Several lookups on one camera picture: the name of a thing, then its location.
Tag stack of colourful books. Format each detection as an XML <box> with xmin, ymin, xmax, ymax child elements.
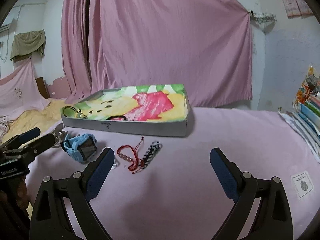
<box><xmin>278</xmin><ymin>66</ymin><xmax>320</xmax><ymax>161</ymax></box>

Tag pink table cloth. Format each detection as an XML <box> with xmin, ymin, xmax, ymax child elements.
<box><xmin>24</xmin><ymin>106</ymin><xmax>320</xmax><ymax>240</ymax></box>

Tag pink curtain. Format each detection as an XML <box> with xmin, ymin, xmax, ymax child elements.
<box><xmin>61</xmin><ymin>0</ymin><xmax>253</xmax><ymax>107</ymax></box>

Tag cartoon printed tray liner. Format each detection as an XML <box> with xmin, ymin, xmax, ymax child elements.
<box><xmin>71</xmin><ymin>84</ymin><xmax>188</xmax><ymax>122</ymax></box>

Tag black white braided bracelet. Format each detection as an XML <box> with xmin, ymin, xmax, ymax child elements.
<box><xmin>138</xmin><ymin>141</ymin><xmax>163</xmax><ymax>170</ymax></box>

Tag left hand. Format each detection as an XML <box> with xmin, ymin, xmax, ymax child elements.
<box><xmin>1</xmin><ymin>176</ymin><xmax>29</xmax><ymax>210</ymax></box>

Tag blue smart watch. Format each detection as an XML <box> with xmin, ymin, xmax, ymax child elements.
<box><xmin>60</xmin><ymin>133</ymin><xmax>97</xmax><ymax>164</ymax></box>

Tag white air conditioner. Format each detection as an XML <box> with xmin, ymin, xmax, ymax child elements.
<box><xmin>0</xmin><ymin>18</ymin><xmax>14</xmax><ymax>33</ymax></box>

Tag yellow blanket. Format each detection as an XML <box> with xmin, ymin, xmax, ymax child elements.
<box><xmin>1</xmin><ymin>99</ymin><xmax>67</xmax><ymax>142</ymax></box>

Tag olive green hanging cloth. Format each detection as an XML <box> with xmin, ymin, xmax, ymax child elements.
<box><xmin>10</xmin><ymin>29</ymin><xmax>46</xmax><ymax>61</ymax></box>

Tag wire wall basket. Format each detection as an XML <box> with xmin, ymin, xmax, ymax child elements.
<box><xmin>248</xmin><ymin>10</ymin><xmax>277</xmax><ymax>24</ymax></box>

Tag white cloth label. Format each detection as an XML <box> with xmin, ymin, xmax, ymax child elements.
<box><xmin>291</xmin><ymin>171</ymin><xmax>315</xmax><ymax>199</ymax></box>

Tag grey jewelry tray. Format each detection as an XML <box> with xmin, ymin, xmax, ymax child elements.
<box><xmin>61</xmin><ymin>89</ymin><xmax>190</xmax><ymax>137</ymax></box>

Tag beige hair claw clip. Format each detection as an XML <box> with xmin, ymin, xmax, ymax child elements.
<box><xmin>52</xmin><ymin>123</ymin><xmax>67</xmax><ymax>148</ymax></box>

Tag wall certificates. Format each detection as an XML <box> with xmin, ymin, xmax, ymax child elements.
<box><xmin>282</xmin><ymin>0</ymin><xmax>313</xmax><ymax>18</ymax></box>

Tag red beaded string bracelet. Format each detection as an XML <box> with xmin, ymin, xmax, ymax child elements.
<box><xmin>117</xmin><ymin>136</ymin><xmax>146</xmax><ymax>175</ymax></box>

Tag brown hair tie yellow charm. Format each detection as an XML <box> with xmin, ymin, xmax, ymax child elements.
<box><xmin>62</xmin><ymin>106</ymin><xmax>87</xmax><ymax>119</ymax></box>

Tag pink embroidered sheet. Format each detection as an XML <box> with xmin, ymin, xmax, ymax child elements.
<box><xmin>0</xmin><ymin>59</ymin><xmax>50</xmax><ymax>121</ymax></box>

